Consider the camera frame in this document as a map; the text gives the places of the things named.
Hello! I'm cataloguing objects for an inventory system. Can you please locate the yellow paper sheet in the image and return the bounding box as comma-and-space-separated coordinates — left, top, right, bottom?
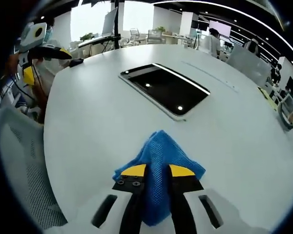
257, 86, 279, 112

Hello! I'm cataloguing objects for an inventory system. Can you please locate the large computer monitor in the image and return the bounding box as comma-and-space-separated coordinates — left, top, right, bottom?
102, 6, 119, 37

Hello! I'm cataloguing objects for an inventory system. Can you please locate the black pouch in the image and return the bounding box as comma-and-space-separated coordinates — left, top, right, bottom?
69, 58, 85, 68

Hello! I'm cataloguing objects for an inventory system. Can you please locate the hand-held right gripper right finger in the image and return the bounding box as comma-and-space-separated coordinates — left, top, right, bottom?
167, 164, 237, 234

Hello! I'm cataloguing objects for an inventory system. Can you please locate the bright wall screen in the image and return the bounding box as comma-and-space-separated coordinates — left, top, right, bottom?
209, 20, 232, 37

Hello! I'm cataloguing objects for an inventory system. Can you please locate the dark edged side desk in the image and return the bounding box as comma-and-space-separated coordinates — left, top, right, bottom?
77, 35, 117, 48

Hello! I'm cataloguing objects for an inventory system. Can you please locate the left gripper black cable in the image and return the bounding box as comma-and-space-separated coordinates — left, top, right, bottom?
30, 59, 43, 100

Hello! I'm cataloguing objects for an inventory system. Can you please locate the grey mesh office chair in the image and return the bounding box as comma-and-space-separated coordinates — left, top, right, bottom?
0, 106, 68, 231

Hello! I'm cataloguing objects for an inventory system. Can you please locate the light mesh office chair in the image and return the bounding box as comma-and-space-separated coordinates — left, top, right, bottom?
147, 29, 164, 44
129, 28, 140, 46

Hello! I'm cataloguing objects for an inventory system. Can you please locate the person's left hand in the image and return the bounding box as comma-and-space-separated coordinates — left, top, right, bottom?
4, 52, 22, 80

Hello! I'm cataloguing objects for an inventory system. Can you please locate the blue cleaning cloth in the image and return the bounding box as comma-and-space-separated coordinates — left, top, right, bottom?
112, 130, 207, 226

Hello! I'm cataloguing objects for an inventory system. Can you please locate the person's own body white shirt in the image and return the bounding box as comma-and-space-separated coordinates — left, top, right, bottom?
35, 18, 73, 83

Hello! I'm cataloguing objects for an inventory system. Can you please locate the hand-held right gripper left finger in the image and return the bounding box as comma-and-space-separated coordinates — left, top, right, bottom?
72, 163, 147, 234

